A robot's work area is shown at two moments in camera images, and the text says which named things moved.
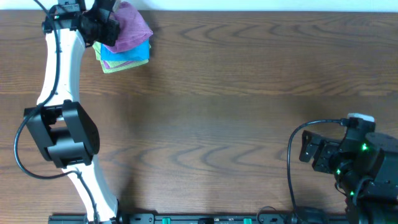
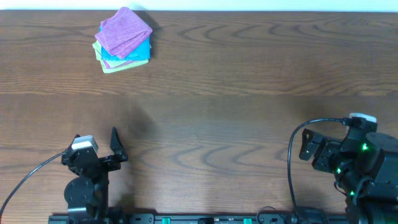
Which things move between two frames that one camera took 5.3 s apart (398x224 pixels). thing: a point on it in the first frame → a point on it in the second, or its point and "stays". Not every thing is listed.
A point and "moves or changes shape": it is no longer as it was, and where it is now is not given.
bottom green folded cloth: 107,70 stays
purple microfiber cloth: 133,29 moves or changes shape
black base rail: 209,219 stays
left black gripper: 106,30 → 106,159
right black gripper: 321,154 stays
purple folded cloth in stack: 107,65 stays
